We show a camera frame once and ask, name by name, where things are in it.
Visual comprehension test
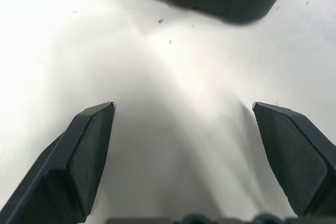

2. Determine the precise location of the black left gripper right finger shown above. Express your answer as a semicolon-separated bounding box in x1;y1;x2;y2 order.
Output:
251;101;336;217

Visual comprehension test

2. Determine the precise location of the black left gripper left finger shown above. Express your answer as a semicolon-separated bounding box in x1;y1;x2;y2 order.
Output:
0;101;117;224

